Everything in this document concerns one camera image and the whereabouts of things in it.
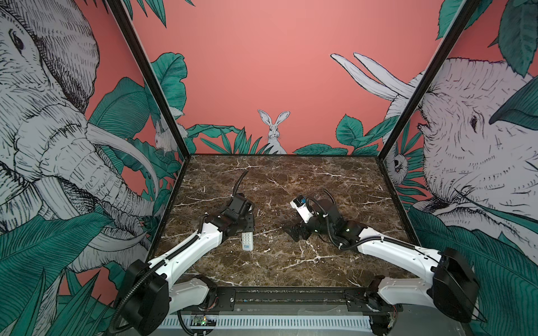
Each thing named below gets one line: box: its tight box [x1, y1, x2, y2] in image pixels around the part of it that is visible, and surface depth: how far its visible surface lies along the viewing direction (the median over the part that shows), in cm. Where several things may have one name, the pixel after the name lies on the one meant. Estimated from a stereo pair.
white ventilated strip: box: [161, 316, 373, 331], surface depth 71 cm
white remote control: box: [241, 231, 254, 251], surface depth 83 cm
